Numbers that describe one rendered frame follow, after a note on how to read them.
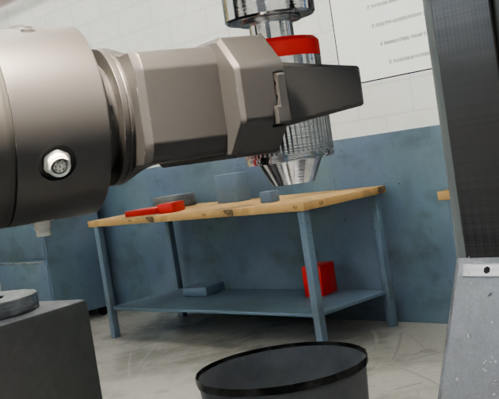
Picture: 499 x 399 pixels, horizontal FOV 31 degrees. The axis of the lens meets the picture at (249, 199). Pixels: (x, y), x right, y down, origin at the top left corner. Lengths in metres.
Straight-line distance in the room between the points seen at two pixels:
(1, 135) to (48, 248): 7.33
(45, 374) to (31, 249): 7.15
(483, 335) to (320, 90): 0.43
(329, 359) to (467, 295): 1.87
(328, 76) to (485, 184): 0.41
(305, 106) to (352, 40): 5.43
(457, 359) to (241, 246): 5.96
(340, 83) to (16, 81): 0.16
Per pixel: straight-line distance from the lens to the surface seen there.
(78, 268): 7.86
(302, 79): 0.45
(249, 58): 0.41
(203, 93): 0.41
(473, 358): 0.84
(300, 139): 0.46
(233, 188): 6.27
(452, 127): 0.86
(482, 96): 0.84
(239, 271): 6.85
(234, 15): 0.47
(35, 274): 7.90
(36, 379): 0.74
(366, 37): 5.81
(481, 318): 0.84
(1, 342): 0.72
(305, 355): 2.75
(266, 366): 2.76
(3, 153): 0.38
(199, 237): 7.12
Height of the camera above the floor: 1.21
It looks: 3 degrees down
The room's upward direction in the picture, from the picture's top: 9 degrees counter-clockwise
